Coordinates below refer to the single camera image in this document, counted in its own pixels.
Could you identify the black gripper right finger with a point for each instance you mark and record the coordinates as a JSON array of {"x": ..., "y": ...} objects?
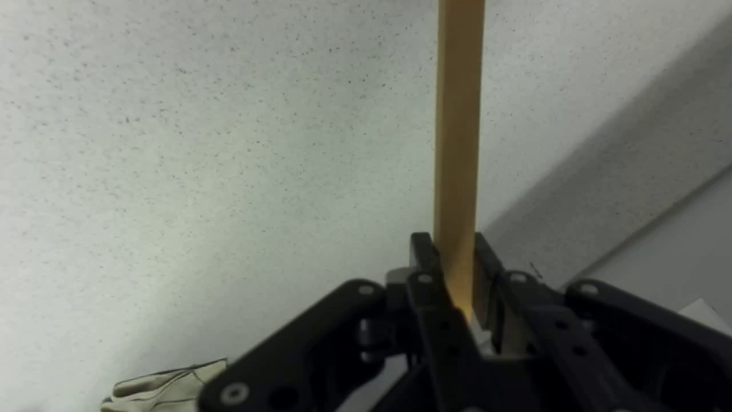
[{"x": 608, "y": 351}]

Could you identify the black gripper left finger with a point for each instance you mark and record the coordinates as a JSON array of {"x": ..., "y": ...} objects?
[{"x": 343, "y": 351}]

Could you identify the wooden spoon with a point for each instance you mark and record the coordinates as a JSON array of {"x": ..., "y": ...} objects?
[{"x": 458, "y": 152}]

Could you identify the beige cloth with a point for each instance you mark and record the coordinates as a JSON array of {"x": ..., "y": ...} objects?
[{"x": 152, "y": 390}]

